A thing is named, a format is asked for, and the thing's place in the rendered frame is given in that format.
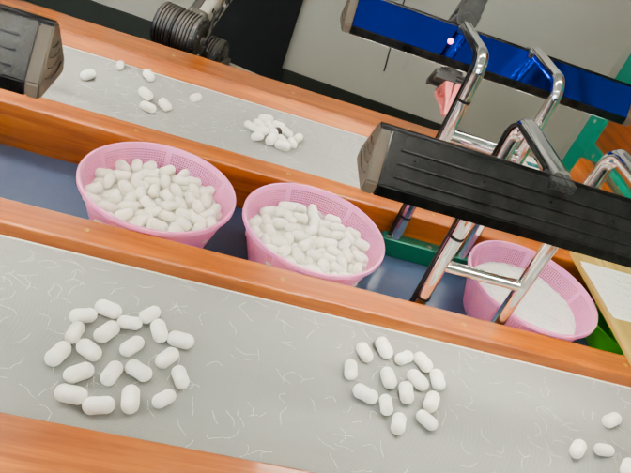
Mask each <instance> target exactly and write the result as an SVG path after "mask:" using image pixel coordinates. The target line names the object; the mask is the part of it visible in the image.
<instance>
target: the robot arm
mask: <svg viewBox="0 0 631 473"><path fill-rule="evenodd" d="M487 1H488V0H461V1H460V3H459V4H458V6H457V7H456V9H455V11H454V13H453V14H452V15H451V16H450V17H449V19H448V21H450V22H453V23H462V24H463V23H465V22H467V23H471V24H472V26H473V27H474V29H475V28H476V26H477V24H478V22H479V21H480V20H481V18H482V17H481V16H482V14H483V12H484V10H485V5H486V3H487ZM464 79H465V77H464V76H463V71H460V70H457V69H452V68H449V67H446V66H443V65H440V68H436V69H435V70H434V71H433V72H432V73H431V74H430V75H429V76H428V78H427V79H426V83H425V84H432V85H434V86H437V88H436V89H435V94H434V95H435V98H436V100H437V102H438V104H439V108H440V113H441V116H443V117H444V116H445V115H446V114H447V113H448V111H449V109H450V107H451V105H452V103H453V101H454V98H455V96H456V94H457V92H458V90H459V88H460V86H461V84H462V83H463V81H464Z"/></svg>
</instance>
